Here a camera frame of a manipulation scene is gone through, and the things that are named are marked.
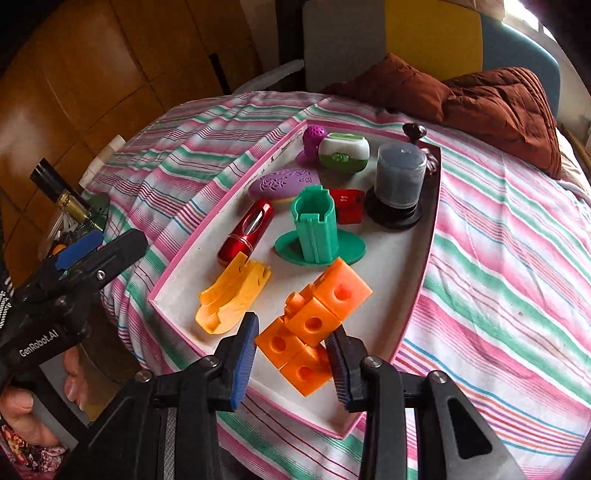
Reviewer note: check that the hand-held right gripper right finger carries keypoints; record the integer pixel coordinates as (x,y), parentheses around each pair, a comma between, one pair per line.
(341,371)

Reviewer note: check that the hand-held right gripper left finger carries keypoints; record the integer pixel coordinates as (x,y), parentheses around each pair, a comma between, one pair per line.
(242,364)

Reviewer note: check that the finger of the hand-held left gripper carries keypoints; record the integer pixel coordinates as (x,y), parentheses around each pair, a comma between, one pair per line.
(111,258)
(78,249)

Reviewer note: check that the orange cube block toy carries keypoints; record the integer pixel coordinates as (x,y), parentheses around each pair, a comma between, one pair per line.
(309,323)

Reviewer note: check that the yellow-orange slide toy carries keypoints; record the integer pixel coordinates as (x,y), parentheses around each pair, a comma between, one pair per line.
(231,295)

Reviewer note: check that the white tray with pink rim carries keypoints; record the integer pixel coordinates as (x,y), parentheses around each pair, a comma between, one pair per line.
(406,258)

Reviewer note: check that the red metallic tube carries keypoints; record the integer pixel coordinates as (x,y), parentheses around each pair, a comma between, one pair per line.
(244,233)

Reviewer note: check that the green cylinder stand toy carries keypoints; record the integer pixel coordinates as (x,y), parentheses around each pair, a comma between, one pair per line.
(314,221)

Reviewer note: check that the red puzzle piece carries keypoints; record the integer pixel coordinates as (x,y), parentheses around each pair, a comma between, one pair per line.
(351,205)

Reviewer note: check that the purple embossed oval soap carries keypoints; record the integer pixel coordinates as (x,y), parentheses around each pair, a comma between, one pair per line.
(277,184)

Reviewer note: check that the grey canister with black base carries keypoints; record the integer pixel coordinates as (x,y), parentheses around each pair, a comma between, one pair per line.
(399,180)

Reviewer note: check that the white green plastic box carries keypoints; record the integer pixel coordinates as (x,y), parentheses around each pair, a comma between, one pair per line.
(344,152)

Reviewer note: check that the purple dotted toy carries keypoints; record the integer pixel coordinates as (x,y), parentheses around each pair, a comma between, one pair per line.
(314,136)

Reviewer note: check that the brown wooden pumpkin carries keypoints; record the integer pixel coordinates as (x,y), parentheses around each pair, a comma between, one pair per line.
(414,130)

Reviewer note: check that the person's left hand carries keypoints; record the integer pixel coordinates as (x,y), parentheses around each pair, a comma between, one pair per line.
(23,410)

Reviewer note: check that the dark glass bottle gold band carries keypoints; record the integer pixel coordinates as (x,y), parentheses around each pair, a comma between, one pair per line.
(62,191)

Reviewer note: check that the floral clothing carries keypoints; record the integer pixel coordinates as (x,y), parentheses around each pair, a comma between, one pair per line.
(23,450)

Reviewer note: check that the wooden wardrobe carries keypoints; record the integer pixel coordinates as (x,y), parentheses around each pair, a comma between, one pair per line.
(92,83)

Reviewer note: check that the pink green striped blanket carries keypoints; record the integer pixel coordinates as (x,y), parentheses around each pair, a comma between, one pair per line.
(498,277)

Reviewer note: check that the brown pillow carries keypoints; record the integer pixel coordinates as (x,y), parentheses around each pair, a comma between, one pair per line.
(397,87)

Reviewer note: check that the brown quilt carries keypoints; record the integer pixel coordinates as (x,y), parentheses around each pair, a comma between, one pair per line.
(508,110)

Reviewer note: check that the grey yellow blue headboard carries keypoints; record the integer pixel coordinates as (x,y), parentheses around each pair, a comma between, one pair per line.
(434,37)

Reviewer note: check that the white rail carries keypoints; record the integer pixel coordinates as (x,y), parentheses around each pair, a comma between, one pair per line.
(268,76)

